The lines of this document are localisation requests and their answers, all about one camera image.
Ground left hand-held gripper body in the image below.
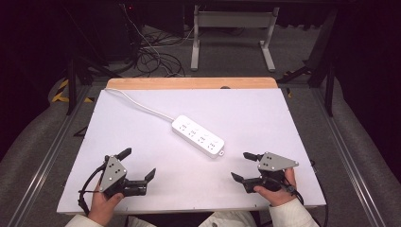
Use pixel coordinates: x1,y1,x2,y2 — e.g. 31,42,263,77
98,154,148,199

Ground person's right hand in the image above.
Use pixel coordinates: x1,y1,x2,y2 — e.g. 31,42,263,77
253,167,299,208

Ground white power strip cable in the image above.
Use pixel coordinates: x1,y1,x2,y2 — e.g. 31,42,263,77
104,87,176,124

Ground yellow black hazard tape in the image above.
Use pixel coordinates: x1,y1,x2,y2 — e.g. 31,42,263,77
50,78,96,104

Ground tangle of floor cables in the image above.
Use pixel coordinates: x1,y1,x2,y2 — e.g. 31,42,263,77
121,3,197,79

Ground white metal desk frame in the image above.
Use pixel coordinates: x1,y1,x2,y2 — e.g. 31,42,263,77
190,4,281,73

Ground white power strip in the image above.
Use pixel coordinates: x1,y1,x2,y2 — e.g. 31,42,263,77
171,114,226,160

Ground black equipment case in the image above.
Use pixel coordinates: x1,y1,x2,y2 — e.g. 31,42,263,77
103,2,144,61

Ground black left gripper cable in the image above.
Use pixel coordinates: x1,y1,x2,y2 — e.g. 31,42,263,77
78,163,108,218

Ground person's left hand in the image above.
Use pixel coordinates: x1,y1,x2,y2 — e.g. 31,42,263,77
87,185,126,227

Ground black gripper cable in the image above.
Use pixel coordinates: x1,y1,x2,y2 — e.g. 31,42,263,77
264,175,329,227
78,163,108,218

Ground wooden table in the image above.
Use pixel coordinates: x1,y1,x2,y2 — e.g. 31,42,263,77
105,77,279,92

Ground metal floor rail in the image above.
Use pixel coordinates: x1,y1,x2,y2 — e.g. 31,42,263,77
310,87,388,227
7,84,93,227

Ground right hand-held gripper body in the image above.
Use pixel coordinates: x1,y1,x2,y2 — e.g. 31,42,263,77
242,151,300,194

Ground black metal stand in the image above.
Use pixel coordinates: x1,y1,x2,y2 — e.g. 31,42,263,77
276,9,338,118
64,56,123,116

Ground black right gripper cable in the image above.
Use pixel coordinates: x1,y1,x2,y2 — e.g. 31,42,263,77
264,175,329,227

